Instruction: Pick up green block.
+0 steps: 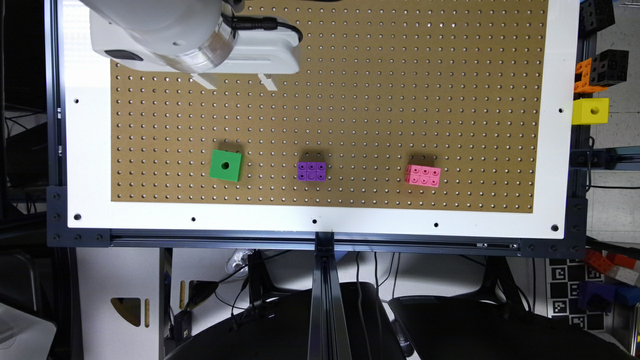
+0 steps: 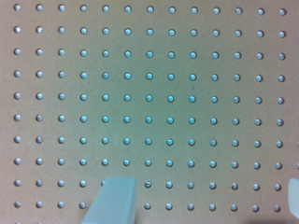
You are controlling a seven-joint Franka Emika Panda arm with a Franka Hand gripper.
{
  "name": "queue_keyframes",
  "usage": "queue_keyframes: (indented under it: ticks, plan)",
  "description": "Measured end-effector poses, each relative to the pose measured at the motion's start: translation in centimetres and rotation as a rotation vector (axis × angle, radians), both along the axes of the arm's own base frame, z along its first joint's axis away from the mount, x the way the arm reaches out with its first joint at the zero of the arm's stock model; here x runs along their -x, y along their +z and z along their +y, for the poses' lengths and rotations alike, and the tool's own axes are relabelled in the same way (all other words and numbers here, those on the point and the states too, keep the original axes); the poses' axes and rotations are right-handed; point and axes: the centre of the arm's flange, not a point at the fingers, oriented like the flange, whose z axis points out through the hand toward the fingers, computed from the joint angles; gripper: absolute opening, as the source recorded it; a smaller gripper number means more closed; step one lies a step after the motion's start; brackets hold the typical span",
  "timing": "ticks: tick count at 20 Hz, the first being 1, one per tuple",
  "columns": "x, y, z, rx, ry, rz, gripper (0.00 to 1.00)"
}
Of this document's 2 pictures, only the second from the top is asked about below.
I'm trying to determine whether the translucent gripper right finger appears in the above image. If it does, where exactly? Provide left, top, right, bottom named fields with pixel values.
left=288, top=178, right=299, bottom=217

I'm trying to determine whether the translucent gripper left finger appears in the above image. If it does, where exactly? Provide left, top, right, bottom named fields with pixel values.
left=81, top=176, right=136, bottom=224

